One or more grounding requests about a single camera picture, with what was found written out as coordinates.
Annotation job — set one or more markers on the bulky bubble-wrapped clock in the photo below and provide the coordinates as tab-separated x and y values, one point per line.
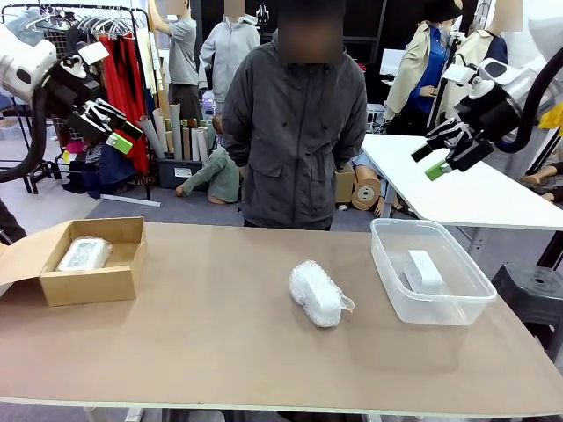
314	294

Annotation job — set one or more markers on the white paper roll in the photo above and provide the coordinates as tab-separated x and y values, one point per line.
195	145

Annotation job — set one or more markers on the white table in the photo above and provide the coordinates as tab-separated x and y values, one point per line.
475	202

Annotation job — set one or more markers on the beige paper roll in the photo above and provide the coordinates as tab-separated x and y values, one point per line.
158	118

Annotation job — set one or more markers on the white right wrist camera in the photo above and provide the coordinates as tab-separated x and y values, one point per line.
457	74

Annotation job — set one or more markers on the bystander in grey t-shirt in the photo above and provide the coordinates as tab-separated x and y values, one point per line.
182	53

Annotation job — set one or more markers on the light blue garment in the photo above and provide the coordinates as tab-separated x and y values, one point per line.
26	24

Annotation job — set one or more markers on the lying mannequin limbs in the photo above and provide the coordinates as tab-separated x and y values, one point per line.
545	180

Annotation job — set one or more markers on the yellow cloth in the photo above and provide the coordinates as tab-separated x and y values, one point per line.
552	118

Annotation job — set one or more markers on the unwrapped white digital clock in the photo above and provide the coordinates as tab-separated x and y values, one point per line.
422	268

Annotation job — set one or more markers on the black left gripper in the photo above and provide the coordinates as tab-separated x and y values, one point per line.
70	94

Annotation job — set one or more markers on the navy garment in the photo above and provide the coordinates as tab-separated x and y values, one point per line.
110	171

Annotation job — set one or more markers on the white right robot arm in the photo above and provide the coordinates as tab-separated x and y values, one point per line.
514	81

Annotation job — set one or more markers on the mannequin in cream vest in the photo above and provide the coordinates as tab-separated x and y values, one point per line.
475	48

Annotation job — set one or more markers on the open brown cardboard box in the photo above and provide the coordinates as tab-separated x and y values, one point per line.
88	285

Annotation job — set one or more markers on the small brown carton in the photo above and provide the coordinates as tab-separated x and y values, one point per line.
345	189

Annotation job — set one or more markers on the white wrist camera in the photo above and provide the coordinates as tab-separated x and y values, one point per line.
94	53
457	74

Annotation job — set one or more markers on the clock grey face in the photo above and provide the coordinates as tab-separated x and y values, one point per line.
83	255

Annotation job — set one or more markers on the black plastic stool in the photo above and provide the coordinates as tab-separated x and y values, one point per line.
536	290

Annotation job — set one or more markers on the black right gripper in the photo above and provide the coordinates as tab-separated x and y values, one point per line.
490	116

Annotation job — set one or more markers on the dark grey storage bin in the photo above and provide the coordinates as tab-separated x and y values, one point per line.
169	173

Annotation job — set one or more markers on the black hat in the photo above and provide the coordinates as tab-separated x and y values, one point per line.
442	9

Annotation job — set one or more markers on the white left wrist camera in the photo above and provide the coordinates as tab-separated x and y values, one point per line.
94	53

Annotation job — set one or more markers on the white computer case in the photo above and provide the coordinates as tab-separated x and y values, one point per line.
377	116

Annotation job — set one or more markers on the bystander in grey hoodie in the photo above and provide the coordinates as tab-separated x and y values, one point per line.
228	53

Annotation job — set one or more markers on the cream garment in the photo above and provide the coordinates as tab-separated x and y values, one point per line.
143	57

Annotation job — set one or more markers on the red dress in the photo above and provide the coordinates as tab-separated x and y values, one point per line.
116	83

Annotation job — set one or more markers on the clear plastic container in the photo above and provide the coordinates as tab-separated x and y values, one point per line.
433	314

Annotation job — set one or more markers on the slanted grey paper roll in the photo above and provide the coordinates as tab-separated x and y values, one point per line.
151	138

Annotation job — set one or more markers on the person in grey jacket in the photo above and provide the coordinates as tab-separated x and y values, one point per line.
299	145

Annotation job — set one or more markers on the tall grey paper roll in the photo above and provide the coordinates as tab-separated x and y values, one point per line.
176	132

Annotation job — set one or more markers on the mannequin in beige coat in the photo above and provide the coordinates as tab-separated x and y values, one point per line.
418	66

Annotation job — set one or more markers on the bystander dark sleeve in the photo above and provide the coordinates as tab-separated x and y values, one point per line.
9	224

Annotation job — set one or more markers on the brown cardboard spool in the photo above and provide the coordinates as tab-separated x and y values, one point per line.
365	193

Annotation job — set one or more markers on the brown paper roll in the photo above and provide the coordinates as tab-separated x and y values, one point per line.
186	145

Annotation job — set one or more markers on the white monitor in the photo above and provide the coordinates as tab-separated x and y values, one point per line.
391	61

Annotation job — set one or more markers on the white metal floor rail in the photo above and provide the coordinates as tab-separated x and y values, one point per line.
132	201

